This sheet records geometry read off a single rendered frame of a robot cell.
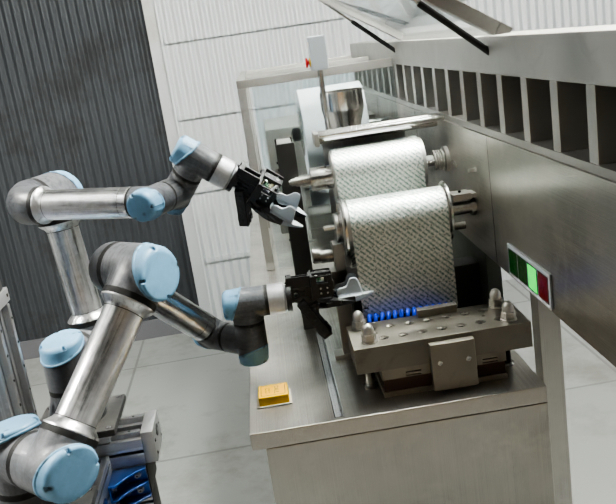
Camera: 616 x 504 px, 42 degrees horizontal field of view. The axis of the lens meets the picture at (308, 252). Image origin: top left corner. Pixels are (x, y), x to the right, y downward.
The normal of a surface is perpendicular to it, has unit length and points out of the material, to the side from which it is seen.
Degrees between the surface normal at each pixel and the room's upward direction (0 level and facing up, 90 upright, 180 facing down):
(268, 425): 0
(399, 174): 92
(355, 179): 92
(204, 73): 90
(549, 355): 90
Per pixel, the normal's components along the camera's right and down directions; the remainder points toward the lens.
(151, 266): 0.81, -0.06
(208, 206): 0.09, 0.24
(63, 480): 0.72, 0.17
